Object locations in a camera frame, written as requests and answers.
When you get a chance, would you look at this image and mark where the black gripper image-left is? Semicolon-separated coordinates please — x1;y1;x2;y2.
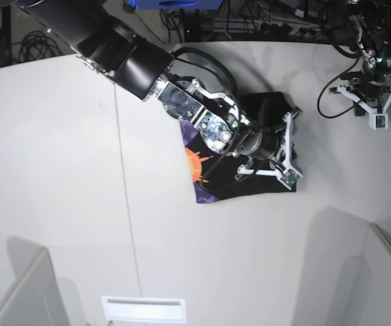
241;128;280;162

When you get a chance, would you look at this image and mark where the white partition panel right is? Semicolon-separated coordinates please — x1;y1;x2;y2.
337;223;391;326

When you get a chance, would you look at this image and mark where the black T-shirt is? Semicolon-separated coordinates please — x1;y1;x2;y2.
180;92;299;204

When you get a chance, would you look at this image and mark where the black robot arm image-left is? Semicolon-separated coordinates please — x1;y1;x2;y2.
15;1;287;161

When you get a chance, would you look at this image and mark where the coiled black cable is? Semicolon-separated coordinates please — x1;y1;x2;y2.
18;30;64;64

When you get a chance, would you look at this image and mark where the white partition panel left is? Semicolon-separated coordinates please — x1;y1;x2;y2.
0;247;70;325

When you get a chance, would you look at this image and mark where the white partition panel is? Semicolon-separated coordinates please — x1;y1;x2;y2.
0;247;70;325
337;223;391;326

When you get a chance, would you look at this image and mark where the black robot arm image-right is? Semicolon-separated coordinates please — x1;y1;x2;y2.
318;1;391;130

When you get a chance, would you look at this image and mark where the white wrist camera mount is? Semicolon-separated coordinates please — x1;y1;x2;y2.
329;85;391;130
235;112;303;190

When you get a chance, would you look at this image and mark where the blue box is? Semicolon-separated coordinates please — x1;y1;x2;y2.
128;0;223;10

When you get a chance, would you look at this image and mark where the white power strip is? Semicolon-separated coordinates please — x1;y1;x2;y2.
204;18;321;36

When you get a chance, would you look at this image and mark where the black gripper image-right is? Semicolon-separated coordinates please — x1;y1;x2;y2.
350;73;389;113

